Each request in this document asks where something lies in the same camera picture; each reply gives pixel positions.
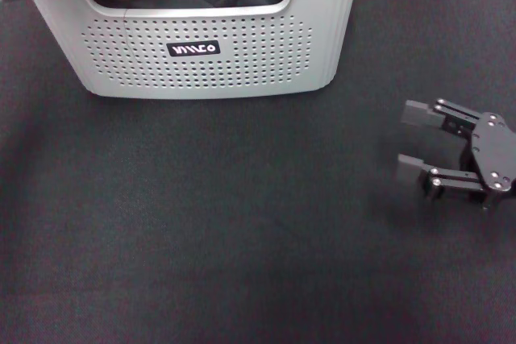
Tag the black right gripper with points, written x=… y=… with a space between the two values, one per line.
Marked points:
x=493 y=154

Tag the black tablecloth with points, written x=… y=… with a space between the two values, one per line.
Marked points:
x=201 y=219

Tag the grey perforated plastic storage box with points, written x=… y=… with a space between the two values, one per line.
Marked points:
x=250 y=58

